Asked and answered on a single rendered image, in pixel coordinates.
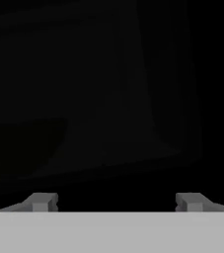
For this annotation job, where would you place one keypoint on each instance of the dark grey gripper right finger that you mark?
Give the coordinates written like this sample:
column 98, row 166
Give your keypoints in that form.
column 190, row 200

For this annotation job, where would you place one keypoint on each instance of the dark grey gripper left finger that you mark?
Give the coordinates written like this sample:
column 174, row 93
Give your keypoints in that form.
column 41, row 200

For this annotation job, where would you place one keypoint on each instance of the black microwave oven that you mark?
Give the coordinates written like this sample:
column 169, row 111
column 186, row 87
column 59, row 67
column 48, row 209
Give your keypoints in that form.
column 110, row 99

